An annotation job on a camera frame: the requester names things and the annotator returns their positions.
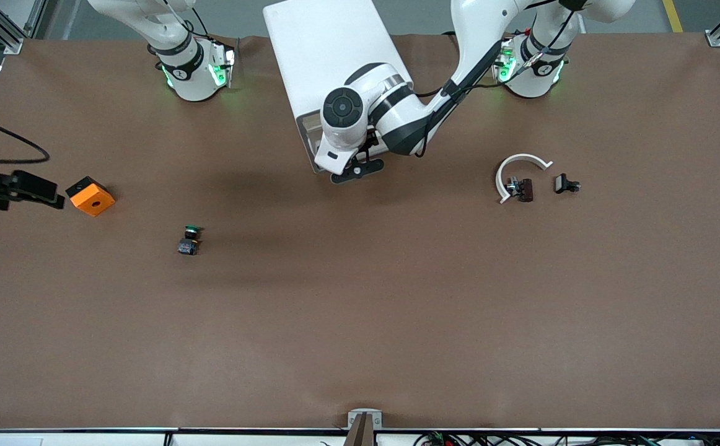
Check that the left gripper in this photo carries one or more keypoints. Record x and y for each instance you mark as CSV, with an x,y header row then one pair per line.
x,y
371,141

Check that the white cabinet drawer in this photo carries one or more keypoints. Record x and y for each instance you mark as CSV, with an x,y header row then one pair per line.
x,y
310,139

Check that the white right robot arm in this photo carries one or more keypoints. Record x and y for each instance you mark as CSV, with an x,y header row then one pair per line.
x,y
189,74

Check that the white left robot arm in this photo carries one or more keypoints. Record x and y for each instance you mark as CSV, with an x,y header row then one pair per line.
x,y
391,111

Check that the white drawer cabinet housing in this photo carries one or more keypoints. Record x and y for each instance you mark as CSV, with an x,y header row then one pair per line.
x,y
323,56

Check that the green push button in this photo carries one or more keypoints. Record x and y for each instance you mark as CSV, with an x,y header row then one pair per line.
x,y
187,246

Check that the orange and black box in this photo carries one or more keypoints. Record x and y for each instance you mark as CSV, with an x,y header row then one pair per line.
x,y
93,201

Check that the brown table cover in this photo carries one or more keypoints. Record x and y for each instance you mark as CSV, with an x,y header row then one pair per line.
x,y
360,322

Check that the white curved pipe clamp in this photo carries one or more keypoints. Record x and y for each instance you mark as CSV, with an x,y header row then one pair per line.
x,y
521,157

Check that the black square switch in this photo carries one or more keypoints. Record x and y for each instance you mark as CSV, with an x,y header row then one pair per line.
x,y
561,183

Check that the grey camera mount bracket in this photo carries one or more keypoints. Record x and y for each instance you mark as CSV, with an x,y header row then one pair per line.
x,y
364,427

